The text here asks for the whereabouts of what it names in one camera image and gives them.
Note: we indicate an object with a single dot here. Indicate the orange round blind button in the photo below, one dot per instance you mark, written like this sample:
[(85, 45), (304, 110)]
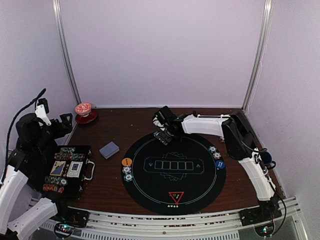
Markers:
[(127, 162)]

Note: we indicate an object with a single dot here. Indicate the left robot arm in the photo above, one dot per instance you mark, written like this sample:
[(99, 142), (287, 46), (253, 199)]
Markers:
[(28, 164)]

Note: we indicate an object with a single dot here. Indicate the dark blue mug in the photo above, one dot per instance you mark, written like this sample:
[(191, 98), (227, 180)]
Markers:
[(267, 160)]

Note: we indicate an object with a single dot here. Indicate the red patterned bowl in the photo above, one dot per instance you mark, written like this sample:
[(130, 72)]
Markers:
[(83, 109)]

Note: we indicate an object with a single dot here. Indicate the red triangle marker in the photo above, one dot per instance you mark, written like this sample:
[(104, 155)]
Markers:
[(176, 196)]

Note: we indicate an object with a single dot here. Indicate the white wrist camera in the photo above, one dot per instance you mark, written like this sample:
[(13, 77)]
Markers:
[(42, 109), (157, 123)]

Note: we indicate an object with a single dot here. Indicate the left aluminium frame post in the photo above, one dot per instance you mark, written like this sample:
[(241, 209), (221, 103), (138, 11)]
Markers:
[(65, 53)]

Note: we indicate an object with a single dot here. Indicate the black poker chip case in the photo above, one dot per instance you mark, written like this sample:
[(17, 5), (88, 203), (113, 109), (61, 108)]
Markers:
[(71, 188)]

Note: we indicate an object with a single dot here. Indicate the front aluminium rail base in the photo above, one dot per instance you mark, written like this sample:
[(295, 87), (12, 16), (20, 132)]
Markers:
[(223, 225)]

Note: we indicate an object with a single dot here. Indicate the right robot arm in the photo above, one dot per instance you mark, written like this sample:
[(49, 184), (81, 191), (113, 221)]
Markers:
[(241, 145)]

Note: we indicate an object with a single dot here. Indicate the blue playing card deck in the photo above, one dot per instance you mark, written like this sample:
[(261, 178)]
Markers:
[(109, 150)]

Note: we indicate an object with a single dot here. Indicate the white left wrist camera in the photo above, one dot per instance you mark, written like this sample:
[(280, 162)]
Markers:
[(42, 109)]

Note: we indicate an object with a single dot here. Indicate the card deck in case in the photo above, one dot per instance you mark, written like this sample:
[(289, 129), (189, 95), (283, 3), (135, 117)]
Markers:
[(74, 169), (58, 168)]

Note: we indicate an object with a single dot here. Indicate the right aluminium frame post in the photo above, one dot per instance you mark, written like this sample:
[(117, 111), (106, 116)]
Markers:
[(261, 47)]

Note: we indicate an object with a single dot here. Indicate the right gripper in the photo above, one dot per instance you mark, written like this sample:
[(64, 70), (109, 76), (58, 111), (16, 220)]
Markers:
[(164, 137)]

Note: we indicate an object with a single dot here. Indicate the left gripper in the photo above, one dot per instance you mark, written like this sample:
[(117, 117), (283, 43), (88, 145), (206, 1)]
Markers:
[(61, 132)]

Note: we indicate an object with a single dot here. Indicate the blue white chip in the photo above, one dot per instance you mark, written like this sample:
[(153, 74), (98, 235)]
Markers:
[(217, 155), (127, 170)]

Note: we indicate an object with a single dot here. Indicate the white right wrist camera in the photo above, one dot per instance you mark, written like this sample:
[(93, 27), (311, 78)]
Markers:
[(157, 123)]

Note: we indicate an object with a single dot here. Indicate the aluminium frame post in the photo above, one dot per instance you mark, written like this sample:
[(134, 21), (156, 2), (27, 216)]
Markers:
[(65, 53), (261, 47)]

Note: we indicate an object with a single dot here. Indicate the blue round blind button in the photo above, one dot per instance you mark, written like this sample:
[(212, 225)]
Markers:
[(219, 164)]

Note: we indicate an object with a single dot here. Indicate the round black poker mat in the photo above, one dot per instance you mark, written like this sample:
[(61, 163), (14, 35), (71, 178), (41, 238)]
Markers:
[(184, 165)]

